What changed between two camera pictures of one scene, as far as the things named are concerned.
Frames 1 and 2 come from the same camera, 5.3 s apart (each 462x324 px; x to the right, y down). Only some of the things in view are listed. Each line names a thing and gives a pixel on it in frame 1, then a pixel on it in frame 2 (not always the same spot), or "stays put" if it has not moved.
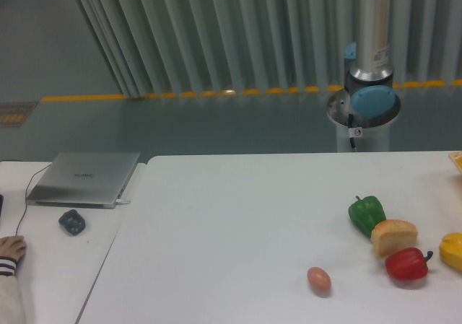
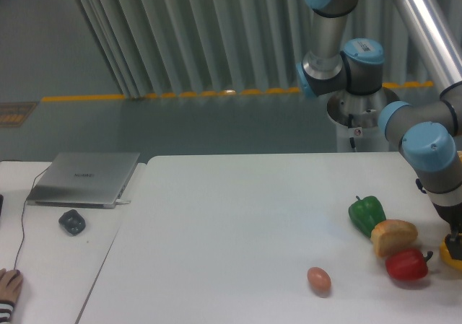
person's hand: x=13 y=247 -> x=11 y=282
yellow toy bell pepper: x=450 y=250 stays put
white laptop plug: x=120 y=202 stays put
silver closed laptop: x=84 y=180 stays put
